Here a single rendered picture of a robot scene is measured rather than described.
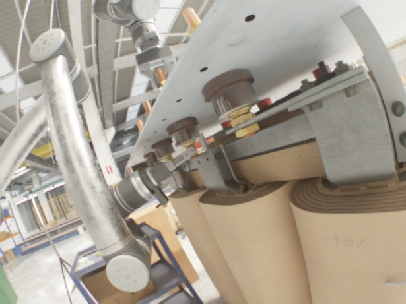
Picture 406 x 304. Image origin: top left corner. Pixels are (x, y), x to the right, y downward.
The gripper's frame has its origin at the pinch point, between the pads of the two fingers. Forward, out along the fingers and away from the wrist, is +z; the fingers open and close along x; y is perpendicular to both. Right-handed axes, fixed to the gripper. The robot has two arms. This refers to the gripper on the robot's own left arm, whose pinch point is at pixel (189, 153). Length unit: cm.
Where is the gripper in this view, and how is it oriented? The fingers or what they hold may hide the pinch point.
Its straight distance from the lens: 58.7
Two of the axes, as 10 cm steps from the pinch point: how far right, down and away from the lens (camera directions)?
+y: -5.7, -8.2, -0.3
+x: -1.4, 0.6, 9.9
